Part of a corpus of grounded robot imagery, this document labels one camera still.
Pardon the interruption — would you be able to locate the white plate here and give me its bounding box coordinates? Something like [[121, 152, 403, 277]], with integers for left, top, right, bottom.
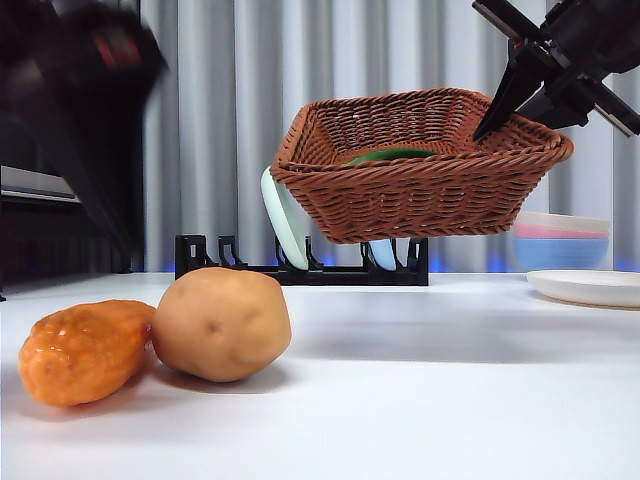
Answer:
[[526, 269, 640, 309]]

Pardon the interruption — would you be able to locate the white toaster oven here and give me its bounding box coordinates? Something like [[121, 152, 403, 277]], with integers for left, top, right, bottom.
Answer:
[[0, 164, 82, 204]]

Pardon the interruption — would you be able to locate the green cucumber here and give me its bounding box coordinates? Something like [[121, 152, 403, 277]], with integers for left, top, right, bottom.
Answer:
[[344, 148, 441, 167]]

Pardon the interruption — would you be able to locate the cream bowl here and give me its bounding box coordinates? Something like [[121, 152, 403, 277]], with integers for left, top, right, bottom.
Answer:
[[517, 210, 612, 234]]

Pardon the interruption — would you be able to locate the pale green plate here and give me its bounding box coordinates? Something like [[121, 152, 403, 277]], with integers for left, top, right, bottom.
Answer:
[[259, 166, 309, 270]]

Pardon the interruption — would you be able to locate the brown wicker basket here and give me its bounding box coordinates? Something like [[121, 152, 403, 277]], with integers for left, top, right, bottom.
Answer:
[[269, 87, 575, 245]]

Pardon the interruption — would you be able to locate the tan potato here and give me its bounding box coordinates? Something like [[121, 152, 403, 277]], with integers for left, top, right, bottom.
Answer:
[[151, 267, 292, 384]]

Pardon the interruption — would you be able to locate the pink bowl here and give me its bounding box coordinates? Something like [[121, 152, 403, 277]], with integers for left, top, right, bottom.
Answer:
[[513, 222, 612, 242]]

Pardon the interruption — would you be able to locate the blue bowl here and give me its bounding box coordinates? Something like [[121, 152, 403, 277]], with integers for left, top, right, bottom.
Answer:
[[512, 237, 612, 274]]

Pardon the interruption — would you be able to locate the black plate rack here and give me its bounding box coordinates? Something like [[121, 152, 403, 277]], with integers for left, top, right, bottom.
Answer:
[[174, 233, 430, 287]]

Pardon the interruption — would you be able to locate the pale blue plate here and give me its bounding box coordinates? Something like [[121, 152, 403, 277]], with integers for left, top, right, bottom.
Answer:
[[367, 238, 397, 271]]

